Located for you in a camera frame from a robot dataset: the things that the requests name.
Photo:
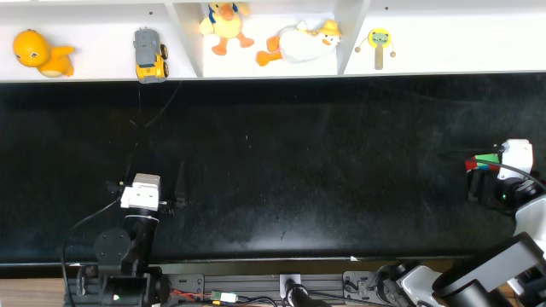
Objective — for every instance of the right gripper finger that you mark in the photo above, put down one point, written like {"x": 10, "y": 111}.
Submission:
{"x": 460, "y": 154}
{"x": 477, "y": 185}

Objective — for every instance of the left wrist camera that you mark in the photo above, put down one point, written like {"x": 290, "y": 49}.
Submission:
{"x": 141, "y": 192}

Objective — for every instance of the white shelf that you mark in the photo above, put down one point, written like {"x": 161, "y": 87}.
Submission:
{"x": 448, "y": 47}

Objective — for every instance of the yellow rattle drum toy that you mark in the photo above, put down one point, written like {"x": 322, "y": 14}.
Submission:
{"x": 379, "y": 40}

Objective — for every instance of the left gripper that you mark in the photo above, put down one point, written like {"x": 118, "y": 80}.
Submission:
{"x": 167, "y": 205}

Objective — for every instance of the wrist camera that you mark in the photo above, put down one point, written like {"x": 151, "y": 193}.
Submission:
{"x": 516, "y": 158}
{"x": 141, "y": 192}

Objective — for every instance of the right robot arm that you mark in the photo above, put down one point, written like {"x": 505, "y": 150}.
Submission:
{"x": 490, "y": 273}

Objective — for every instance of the mounting rail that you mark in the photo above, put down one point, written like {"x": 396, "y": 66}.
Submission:
{"x": 256, "y": 283}

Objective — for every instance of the grey and yellow toy truck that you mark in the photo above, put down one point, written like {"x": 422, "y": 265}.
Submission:
{"x": 148, "y": 53}

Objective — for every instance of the orange rubber duck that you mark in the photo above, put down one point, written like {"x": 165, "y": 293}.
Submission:
{"x": 34, "y": 51}

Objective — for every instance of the white plush duck with hat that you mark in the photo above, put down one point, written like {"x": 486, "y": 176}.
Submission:
{"x": 303, "y": 44}

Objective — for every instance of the many-coloured puzzle cube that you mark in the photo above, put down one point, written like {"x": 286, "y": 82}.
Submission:
{"x": 484, "y": 158}

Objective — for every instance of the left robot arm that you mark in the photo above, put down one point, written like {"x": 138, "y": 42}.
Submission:
{"x": 136, "y": 243}

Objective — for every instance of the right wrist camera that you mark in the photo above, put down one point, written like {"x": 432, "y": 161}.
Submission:
{"x": 516, "y": 158}

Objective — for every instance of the yellow plush duck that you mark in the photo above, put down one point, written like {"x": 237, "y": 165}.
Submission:
{"x": 226, "y": 25}

